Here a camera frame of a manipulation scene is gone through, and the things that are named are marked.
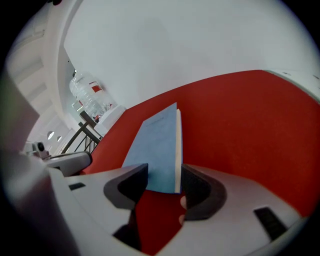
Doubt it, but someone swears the white water dispenser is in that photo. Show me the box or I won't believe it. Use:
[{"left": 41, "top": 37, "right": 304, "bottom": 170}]
[{"left": 94, "top": 104, "right": 129, "bottom": 138}]

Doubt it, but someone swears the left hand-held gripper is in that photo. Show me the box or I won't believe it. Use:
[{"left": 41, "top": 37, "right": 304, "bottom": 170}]
[{"left": 23, "top": 141, "right": 93, "bottom": 178}]

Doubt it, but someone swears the person's right hand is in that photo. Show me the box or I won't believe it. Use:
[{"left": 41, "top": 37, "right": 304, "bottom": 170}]
[{"left": 178, "top": 195, "right": 188, "bottom": 226}]

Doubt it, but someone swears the large clear water bottle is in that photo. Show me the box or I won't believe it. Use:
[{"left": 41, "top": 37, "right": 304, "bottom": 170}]
[{"left": 68, "top": 70, "right": 116, "bottom": 121}]

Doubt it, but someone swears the black metal railing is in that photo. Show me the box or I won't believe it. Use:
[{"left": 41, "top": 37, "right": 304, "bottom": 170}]
[{"left": 60, "top": 111, "right": 104, "bottom": 155}]

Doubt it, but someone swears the blue notebook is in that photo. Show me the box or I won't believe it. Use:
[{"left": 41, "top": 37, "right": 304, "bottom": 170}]
[{"left": 121, "top": 101, "right": 184, "bottom": 195}]

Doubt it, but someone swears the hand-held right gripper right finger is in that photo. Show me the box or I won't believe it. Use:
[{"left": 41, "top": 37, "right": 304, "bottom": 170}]
[{"left": 154, "top": 163, "right": 309, "bottom": 256}]

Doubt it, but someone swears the red tablecloth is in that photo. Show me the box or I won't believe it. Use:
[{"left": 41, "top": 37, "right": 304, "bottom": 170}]
[{"left": 81, "top": 69, "right": 320, "bottom": 256}]

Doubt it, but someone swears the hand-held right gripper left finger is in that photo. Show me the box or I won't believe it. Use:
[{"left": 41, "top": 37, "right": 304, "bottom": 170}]
[{"left": 47, "top": 163, "right": 151, "bottom": 256}]

